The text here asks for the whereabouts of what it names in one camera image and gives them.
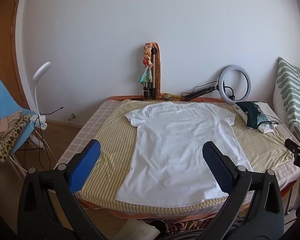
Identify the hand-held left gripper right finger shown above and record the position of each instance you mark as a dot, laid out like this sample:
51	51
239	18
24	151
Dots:
216	165

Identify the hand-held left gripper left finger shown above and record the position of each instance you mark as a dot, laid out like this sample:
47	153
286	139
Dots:
86	160

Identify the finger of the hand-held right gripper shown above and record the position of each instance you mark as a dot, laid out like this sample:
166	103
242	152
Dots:
291	144

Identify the white T-shirt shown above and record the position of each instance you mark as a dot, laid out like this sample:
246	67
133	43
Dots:
180	150

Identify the yellow striped blanket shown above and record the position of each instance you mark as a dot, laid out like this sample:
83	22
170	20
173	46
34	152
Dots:
110	160

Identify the metal door stopper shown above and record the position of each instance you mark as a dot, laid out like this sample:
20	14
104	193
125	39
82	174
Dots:
72	116

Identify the green patterned pillow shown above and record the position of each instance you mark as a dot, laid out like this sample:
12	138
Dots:
290	92

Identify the dark green garment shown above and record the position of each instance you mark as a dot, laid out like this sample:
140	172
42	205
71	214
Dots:
252	115

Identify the small black tripod stand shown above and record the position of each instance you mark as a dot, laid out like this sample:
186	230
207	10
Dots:
200	93

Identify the floral rug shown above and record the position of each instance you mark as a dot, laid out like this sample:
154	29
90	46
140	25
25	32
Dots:
165	226

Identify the leopard print cloth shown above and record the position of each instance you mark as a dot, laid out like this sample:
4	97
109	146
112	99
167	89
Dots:
7	140

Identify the beige cushion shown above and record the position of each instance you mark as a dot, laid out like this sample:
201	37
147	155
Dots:
137	228

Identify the beige cloth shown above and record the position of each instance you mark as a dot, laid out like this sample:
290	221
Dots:
5	126

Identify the white clip lamp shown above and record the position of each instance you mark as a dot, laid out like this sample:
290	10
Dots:
37	80

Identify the blue chair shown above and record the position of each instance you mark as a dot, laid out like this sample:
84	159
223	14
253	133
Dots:
5	100

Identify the colourful silk scarf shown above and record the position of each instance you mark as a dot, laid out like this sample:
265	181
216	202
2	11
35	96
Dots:
146	62

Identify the wooden door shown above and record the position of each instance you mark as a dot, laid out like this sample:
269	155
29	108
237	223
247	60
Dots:
2	42

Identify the silver camera tripod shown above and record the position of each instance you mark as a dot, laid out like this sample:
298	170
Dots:
153	67

